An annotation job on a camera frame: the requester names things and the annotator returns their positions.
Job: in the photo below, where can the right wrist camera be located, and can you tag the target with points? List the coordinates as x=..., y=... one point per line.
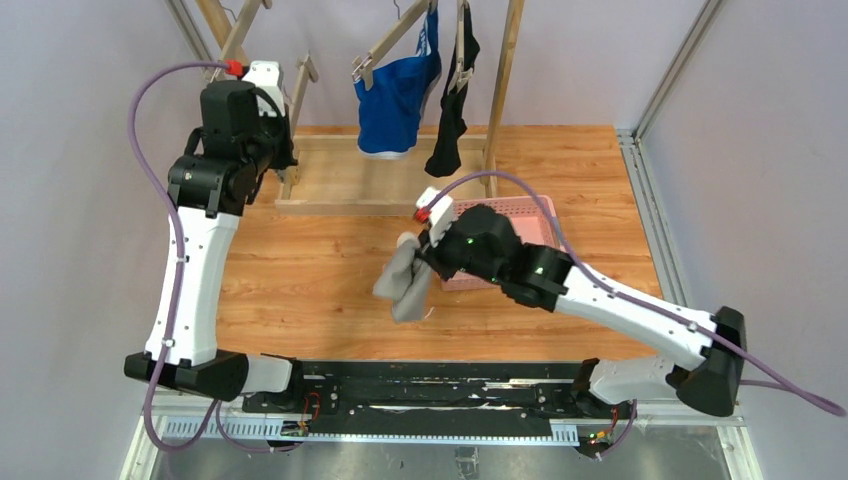
x=436, y=212

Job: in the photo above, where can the empty beige clip hanger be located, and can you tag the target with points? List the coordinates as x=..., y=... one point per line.
x=230, y=35

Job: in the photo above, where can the pink plastic basket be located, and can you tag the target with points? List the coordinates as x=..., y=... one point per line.
x=528, y=221

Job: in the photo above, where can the wooden clothes rack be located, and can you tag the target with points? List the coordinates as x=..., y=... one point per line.
x=332, y=179

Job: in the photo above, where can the blue underwear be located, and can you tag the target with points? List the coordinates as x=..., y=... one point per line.
x=390, y=112

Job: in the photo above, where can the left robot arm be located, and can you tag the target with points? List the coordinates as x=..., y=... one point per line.
x=244, y=133

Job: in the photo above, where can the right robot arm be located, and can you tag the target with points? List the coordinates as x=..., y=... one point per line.
x=698, y=356

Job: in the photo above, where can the grey underwear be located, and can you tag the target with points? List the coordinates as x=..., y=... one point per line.
x=405, y=281

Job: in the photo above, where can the black underwear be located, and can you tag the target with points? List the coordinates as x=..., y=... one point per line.
x=446, y=159

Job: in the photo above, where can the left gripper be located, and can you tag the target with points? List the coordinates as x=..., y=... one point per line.
x=282, y=155

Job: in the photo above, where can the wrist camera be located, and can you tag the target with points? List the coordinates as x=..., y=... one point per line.
x=436, y=212
x=265, y=79

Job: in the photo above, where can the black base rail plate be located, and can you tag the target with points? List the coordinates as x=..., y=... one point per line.
x=434, y=400

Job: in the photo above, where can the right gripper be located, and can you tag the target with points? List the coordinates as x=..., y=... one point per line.
x=429, y=245

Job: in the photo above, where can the beige clip hanger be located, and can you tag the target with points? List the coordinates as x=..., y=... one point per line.
x=463, y=70
x=306, y=74
x=230, y=35
x=363, y=67

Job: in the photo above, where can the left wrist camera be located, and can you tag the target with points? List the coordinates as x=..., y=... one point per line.
x=265, y=79

